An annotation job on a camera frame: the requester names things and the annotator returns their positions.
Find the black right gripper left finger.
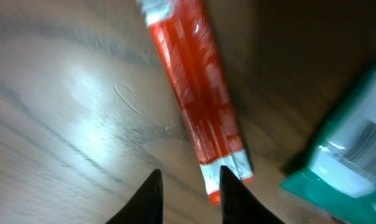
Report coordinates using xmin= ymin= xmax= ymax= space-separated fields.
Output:
xmin=106 ymin=169 xmax=163 ymax=224

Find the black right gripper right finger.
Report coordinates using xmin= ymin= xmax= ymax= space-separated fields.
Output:
xmin=220 ymin=166 xmax=284 ymax=224

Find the green product pouch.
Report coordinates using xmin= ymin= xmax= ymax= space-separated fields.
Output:
xmin=281 ymin=61 xmax=376 ymax=223

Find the red sachet stick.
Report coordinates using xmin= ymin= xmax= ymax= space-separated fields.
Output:
xmin=136 ymin=0 xmax=253 ymax=205

